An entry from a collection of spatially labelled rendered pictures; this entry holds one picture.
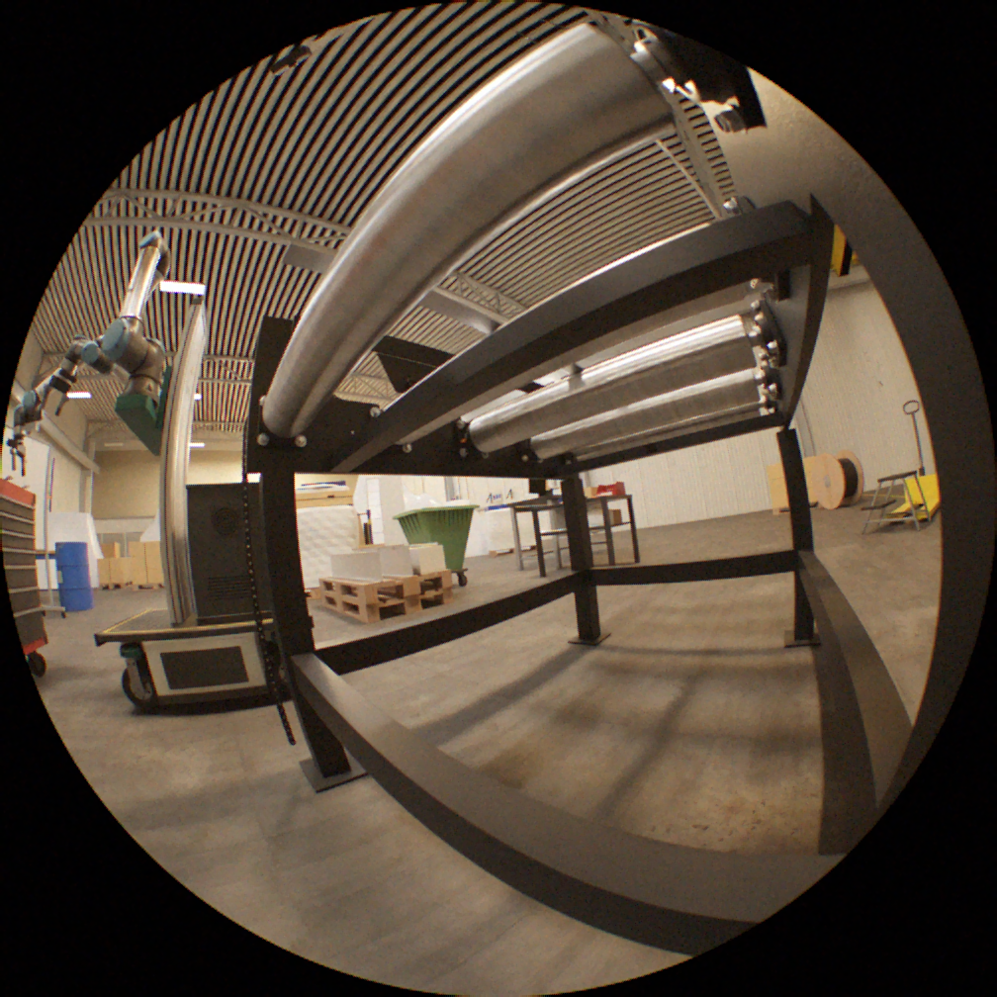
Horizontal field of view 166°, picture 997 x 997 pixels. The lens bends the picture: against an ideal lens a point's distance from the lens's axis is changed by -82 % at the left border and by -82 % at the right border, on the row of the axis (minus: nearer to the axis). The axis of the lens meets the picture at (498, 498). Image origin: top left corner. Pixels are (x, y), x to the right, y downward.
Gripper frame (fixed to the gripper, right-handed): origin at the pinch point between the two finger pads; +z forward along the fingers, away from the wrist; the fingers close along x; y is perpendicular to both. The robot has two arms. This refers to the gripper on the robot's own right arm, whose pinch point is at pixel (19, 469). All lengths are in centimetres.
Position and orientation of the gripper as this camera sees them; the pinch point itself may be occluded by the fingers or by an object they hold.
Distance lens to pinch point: 241.2
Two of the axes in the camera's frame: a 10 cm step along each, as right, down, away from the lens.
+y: 6.1, -2.2, 7.6
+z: 2.6, 9.6, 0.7
